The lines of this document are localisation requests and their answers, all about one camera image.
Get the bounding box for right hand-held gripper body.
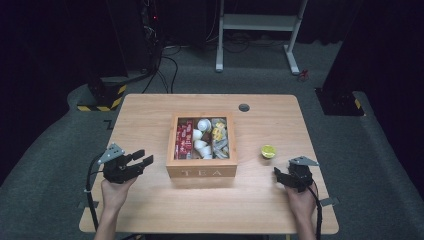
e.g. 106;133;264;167
286;155;320;194

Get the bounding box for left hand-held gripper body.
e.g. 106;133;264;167
97;142;145;185

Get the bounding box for yellow lid capsule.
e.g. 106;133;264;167
260;144;277;160

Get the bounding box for wooden tea box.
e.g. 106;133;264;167
165;112;239;180

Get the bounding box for person's left hand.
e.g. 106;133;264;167
100;175;138;212

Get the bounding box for person's right hand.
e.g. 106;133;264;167
284;184;318;220

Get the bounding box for grey tape strip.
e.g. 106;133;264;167
77;200;100;210
319;196;341;207

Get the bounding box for bundle of red sachets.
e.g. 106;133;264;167
174;118;195;160

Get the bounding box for black yellow striped base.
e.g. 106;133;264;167
76;76;129;113

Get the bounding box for bundle of grey yellow sachets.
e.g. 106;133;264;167
210;117;231;160

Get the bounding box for black base with yellow tape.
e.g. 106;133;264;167
314;86;365;117

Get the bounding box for dark equipment rack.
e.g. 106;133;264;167
138;0;164;73

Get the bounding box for white metal stand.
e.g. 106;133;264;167
215;0;309;75

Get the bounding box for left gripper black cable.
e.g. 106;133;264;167
84;154;105;233

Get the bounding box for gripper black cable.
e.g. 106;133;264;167
84;154;105;233
307;184;324;240

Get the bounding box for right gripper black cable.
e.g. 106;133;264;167
307;184;324;240

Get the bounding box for black floor cables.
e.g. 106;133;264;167
141;42;180;95

